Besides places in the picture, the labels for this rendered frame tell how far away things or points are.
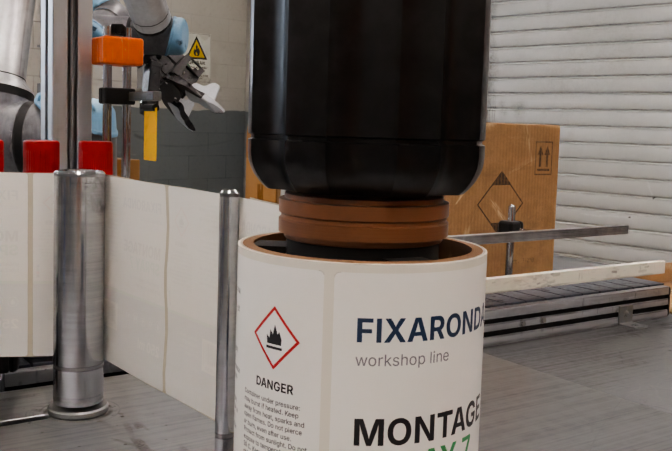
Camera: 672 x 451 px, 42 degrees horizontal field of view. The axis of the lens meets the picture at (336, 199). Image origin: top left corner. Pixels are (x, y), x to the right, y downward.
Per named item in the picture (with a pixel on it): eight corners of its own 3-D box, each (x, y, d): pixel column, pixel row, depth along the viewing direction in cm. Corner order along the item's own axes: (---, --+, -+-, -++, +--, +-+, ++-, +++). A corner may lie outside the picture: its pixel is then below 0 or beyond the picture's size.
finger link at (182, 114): (206, 117, 199) (193, 86, 193) (191, 134, 196) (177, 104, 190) (196, 114, 201) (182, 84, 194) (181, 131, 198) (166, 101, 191)
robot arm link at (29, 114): (102, 190, 126) (101, 96, 124) (12, 186, 127) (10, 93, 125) (129, 179, 138) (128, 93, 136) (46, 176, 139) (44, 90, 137)
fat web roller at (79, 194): (57, 424, 65) (58, 172, 63) (40, 407, 68) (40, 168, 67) (117, 414, 67) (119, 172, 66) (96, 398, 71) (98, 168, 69)
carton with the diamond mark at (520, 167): (427, 291, 138) (434, 120, 135) (338, 268, 157) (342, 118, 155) (553, 276, 155) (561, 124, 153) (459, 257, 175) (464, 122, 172)
